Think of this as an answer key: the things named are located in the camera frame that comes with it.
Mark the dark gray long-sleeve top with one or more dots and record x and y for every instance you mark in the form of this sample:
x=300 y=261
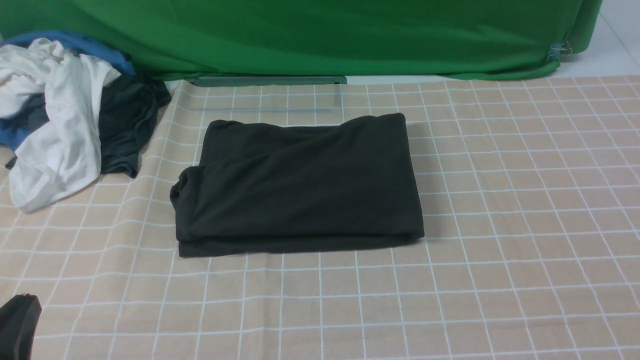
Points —
x=262 y=188

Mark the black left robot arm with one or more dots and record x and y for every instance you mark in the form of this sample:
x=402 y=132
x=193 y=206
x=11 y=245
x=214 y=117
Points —
x=18 y=322

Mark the green backdrop cloth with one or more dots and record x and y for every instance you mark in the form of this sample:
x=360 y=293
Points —
x=494 y=40

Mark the dark teal crumpled garment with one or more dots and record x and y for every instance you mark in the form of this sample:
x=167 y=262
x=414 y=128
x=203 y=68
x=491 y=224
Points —
x=128 y=117

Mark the beige checkered tablecloth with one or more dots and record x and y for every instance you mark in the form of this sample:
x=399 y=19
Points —
x=530 y=196

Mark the white crumpled shirt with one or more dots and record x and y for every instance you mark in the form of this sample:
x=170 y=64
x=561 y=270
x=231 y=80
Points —
x=63 y=156

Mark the blue binder clip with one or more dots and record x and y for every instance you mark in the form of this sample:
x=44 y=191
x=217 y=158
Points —
x=558 y=51

